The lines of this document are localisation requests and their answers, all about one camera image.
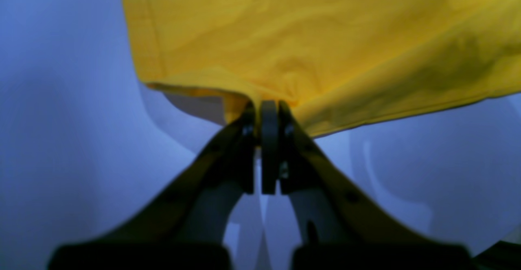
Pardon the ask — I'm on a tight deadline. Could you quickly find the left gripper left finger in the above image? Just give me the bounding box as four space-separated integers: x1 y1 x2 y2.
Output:
47 103 256 270

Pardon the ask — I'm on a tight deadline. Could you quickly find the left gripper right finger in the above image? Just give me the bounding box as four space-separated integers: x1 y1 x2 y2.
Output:
278 101 475 270

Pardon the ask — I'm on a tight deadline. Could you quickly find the yellow T-shirt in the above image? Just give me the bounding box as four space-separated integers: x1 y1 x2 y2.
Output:
122 0 521 136

